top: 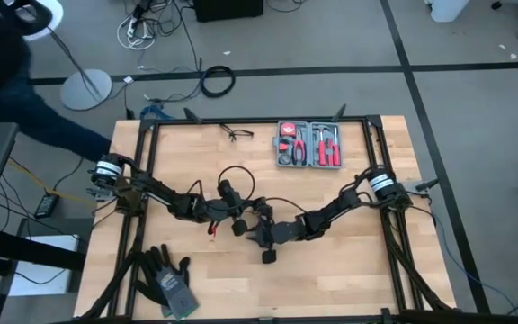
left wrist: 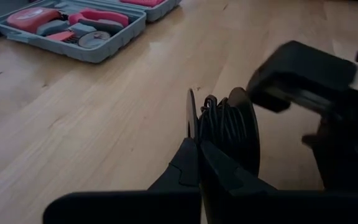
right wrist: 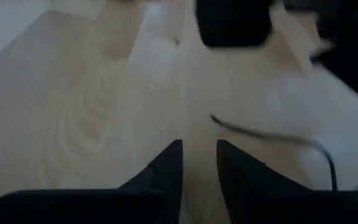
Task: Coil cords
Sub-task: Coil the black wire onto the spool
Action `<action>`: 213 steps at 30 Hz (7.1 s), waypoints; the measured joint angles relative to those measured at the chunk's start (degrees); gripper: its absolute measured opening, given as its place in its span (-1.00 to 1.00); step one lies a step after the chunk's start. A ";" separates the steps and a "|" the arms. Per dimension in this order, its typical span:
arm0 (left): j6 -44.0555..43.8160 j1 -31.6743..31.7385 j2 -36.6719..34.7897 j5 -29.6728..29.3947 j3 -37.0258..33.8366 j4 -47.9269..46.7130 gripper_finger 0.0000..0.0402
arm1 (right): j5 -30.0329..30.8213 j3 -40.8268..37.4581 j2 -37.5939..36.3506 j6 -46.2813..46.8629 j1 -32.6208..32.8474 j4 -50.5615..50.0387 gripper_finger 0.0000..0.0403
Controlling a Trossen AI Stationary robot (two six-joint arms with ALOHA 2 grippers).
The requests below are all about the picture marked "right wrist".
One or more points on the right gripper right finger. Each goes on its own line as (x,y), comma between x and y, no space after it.
(247,174)

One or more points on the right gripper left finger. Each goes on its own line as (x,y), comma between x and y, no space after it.
(163,174)

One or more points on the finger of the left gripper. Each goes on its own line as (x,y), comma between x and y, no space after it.
(353,46)

